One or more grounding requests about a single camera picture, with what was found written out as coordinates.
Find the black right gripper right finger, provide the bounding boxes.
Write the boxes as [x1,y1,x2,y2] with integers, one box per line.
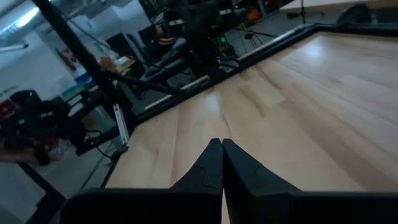
[222,138,398,224]

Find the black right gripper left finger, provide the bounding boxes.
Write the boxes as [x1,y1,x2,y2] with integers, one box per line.
[58,138,224,224]

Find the thin black brace rod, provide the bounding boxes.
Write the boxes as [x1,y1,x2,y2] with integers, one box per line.
[101,68,190,96]

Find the colourful items pile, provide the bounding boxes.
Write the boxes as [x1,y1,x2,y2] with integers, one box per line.
[99,51,137,75]

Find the black and red equipment cluster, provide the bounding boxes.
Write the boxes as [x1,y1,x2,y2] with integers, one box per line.
[0,89,87,166]

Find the orange round object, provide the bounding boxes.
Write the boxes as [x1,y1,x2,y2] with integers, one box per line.
[247,7,261,23]

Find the light wooden table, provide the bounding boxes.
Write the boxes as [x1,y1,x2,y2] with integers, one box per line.
[279,0,379,13]

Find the black office chair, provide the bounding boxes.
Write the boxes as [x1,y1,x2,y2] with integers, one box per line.
[335,2,373,26]

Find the white metal corner bracket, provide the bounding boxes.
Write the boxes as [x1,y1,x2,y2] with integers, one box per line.
[113,103,130,146]

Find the black table edge rail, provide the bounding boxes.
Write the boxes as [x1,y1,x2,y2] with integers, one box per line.
[133,26,318,125]
[310,23,398,38]

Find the black frame post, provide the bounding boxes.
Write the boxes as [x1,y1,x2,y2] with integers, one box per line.
[32,0,137,133]

